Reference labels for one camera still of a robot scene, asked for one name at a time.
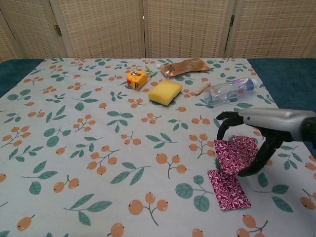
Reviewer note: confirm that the brass screen hinge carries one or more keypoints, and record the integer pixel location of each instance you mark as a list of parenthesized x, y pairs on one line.
[(232, 20), (57, 30)]

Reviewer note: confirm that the small wooden stick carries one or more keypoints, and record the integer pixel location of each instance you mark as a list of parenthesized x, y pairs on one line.
[(202, 88)]

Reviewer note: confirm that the woven folding screen panel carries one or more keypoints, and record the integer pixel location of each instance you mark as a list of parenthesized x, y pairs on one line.
[(32, 29), (106, 27), (271, 27), (5, 47), (187, 27)]

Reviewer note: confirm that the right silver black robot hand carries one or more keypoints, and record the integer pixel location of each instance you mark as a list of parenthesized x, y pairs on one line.
[(276, 121)]

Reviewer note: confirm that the yellow sponge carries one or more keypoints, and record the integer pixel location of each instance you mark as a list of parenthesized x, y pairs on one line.
[(164, 91)]

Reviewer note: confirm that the clear plastic water bottle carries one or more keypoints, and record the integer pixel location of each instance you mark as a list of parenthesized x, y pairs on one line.
[(222, 92)]

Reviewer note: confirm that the brown spout pouch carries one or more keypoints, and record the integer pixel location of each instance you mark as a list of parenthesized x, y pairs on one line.
[(182, 67)]

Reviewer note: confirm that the floral printed tablecloth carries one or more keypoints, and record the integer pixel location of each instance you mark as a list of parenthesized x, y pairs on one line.
[(98, 135)]

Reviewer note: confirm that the yellow tape measure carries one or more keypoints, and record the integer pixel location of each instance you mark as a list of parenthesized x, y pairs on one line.
[(134, 79)]

